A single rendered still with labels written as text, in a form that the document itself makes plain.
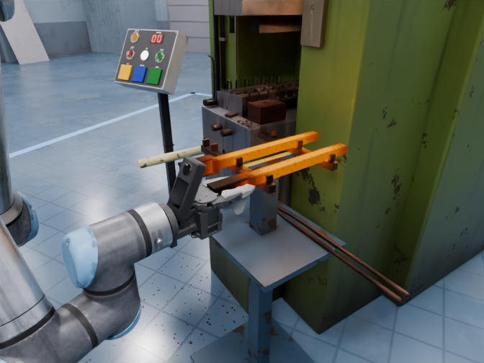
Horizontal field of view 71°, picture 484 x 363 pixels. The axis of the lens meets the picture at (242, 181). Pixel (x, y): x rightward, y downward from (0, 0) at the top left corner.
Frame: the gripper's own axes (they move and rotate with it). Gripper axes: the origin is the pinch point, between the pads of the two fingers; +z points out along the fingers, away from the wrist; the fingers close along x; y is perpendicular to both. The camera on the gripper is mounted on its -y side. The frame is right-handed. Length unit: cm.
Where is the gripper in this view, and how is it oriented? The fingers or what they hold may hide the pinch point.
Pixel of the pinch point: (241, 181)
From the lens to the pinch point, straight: 74.6
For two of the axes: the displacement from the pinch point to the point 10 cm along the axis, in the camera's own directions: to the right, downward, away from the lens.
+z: 7.5, -3.0, 5.9
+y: 0.0, 8.9, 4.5
